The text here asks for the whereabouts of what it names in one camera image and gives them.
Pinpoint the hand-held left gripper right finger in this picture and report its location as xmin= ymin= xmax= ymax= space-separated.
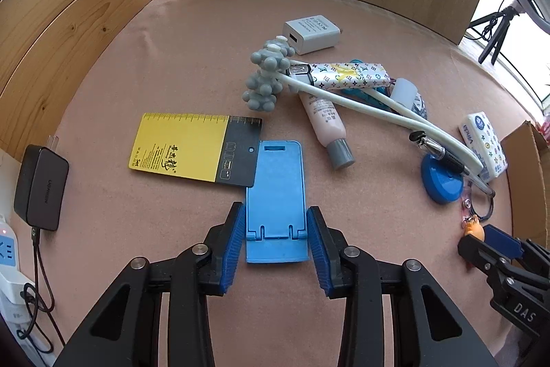
xmin=306 ymin=206 xmax=499 ymax=367

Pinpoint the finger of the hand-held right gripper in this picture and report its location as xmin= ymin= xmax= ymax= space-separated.
xmin=458 ymin=236 xmax=516 ymax=294
xmin=485 ymin=224 xmax=550 ymax=265

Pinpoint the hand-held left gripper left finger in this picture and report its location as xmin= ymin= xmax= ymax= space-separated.
xmin=54 ymin=201 xmax=248 ymax=367

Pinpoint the purple cord keychain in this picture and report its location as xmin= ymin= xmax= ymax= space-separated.
xmin=460 ymin=182 xmax=495 ymax=241

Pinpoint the cardboard box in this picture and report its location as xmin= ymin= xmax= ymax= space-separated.
xmin=500 ymin=120 xmax=550 ymax=251

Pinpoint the blue phone stand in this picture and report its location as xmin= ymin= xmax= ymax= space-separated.
xmin=246 ymin=140 xmax=311 ymax=263

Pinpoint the clear gel pen black grip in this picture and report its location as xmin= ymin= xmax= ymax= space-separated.
xmin=409 ymin=130 xmax=477 ymax=179

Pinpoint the white USB wall charger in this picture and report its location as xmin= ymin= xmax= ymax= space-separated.
xmin=284 ymin=15 xmax=344 ymax=54

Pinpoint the blue round lid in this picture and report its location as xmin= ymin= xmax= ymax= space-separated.
xmin=421 ymin=154 xmax=467 ymax=204

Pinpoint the patterned tissue pack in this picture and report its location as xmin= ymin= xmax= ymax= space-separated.
xmin=458 ymin=112 xmax=508 ymax=184

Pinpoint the yellow and black ruler card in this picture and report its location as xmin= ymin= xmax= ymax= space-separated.
xmin=128 ymin=113 xmax=264 ymax=188

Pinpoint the pink lotion tube grey cap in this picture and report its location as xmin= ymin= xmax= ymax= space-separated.
xmin=298 ymin=89 xmax=355 ymax=170

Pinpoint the blue white patterned object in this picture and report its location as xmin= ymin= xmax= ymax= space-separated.
xmin=410 ymin=92 xmax=429 ymax=119

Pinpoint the monogram patterned tube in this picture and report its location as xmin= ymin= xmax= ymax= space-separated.
xmin=286 ymin=60 xmax=392 ymax=93

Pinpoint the pink felt mat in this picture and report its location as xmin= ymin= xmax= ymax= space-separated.
xmin=52 ymin=0 xmax=523 ymax=367

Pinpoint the black power adapter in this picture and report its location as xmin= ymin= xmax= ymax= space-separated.
xmin=14 ymin=135 xmax=70 ymax=231

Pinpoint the black tripod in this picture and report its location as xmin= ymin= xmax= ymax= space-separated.
xmin=464 ymin=6 xmax=523 ymax=64

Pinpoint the white power strip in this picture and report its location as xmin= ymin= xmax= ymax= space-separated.
xmin=0 ymin=212 xmax=56 ymax=363

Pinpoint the grey ball massager white handle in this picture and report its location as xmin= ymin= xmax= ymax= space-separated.
xmin=243 ymin=36 xmax=495 ymax=196

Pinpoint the black adapter cable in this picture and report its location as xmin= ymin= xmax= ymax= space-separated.
xmin=17 ymin=225 xmax=65 ymax=355

